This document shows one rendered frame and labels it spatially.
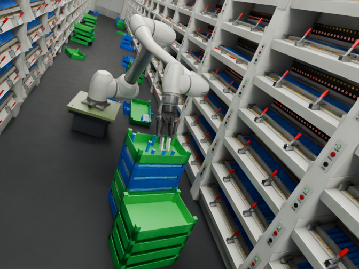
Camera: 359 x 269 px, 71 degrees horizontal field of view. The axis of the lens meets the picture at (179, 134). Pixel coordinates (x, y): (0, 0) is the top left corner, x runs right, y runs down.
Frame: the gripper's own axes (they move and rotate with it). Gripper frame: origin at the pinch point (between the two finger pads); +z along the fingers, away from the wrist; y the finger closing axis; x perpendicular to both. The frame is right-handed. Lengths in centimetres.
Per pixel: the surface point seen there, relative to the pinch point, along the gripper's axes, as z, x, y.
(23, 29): -58, -86, 65
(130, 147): 3.3, -7.3, 15.3
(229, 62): -55, -18, -51
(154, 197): 25.9, 5.3, 5.1
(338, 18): -71, 44, -60
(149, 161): 8.7, 1.6, 8.0
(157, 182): 21.4, -4.3, -1.0
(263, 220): 30, 36, -39
